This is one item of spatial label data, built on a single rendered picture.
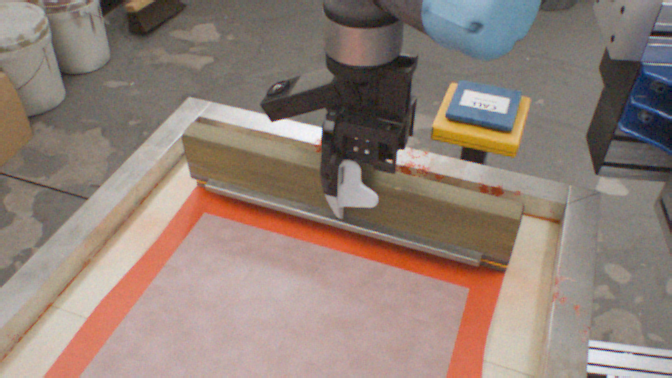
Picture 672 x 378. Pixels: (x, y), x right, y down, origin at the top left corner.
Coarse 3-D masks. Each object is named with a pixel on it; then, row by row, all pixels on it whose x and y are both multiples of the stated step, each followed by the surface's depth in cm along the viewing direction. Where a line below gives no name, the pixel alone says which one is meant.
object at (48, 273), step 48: (144, 144) 82; (288, 144) 84; (96, 192) 75; (144, 192) 79; (528, 192) 75; (576, 192) 75; (96, 240) 72; (576, 240) 69; (48, 288) 66; (576, 288) 64; (0, 336) 61; (576, 336) 60
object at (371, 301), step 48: (336, 240) 74; (336, 288) 69; (384, 288) 69; (432, 288) 69; (480, 288) 69; (288, 336) 64; (336, 336) 64; (384, 336) 64; (432, 336) 64; (480, 336) 64
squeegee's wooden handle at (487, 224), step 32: (192, 128) 74; (192, 160) 76; (224, 160) 74; (256, 160) 71; (288, 160) 70; (320, 160) 69; (288, 192) 73; (320, 192) 71; (384, 192) 67; (416, 192) 66; (448, 192) 66; (480, 192) 66; (384, 224) 71; (416, 224) 69; (448, 224) 67; (480, 224) 65; (512, 224) 63
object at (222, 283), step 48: (192, 192) 80; (192, 240) 74; (240, 240) 74; (288, 240) 74; (144, 288) 69; (192, 288) 69; (240, 288) 69; (288, 288) 69; (96, 336) 64; (144, 336) 64; (192, 336) 64; (240, 336) 64
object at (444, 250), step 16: (224, 192) 76; (240, 192) 75; (256, 192) 75; (272, 208) 74; (288, 208) 73; (304, 208) 73; (336, 224) 72; (352, 224) 71; (368, 224) 71; (384, 240) 70; (400, 240) 69; (416, 240) 69; (432, 240) 69; (448, 256) 68; (464, 256) 67; (480, 256) 67
